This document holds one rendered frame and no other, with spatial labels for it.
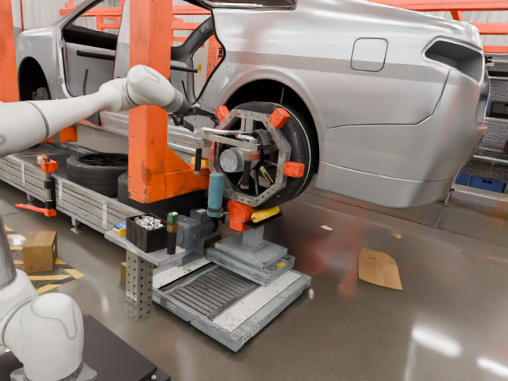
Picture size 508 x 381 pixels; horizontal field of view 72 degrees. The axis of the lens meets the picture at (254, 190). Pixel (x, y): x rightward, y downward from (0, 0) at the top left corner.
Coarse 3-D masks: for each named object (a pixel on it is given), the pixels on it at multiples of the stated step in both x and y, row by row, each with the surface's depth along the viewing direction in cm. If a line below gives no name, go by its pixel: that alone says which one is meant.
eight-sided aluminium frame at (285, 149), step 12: (228, 120) 205; (264, 120) 191; (276, 132) 188; (216, 144) 216; (288, 144) 190; (216, 156) 221; (288, 156) 191; (216, 168) 221; (276, 180) 194; (228, 192) 215; (264, 192) 200; (276, 192) 200; (252, 204) 205
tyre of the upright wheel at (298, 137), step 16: (256, 112) 203; (272, 112) 197; (288, 112) 202; (288, 128) 193; (304, 128) 202; (304, 144) 196; (304, 160) 196; (288, 176) 198; (304, 176) 201; (288, 192) 200; (256, 208) 215
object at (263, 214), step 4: (272, 208) 221; (276, 208) 223; (256, 212) 208; (260, 212) 209; (264, 212) 212; (268, 212) 215; (272, 212) 218; (276, 212) 223; (252, 216) 208; (256, 216) 207; (260, 216) 207; (264, 216) 211; (268, 216) 216; (252, 220) 209; (256, 220) 207; (260, 220) 208
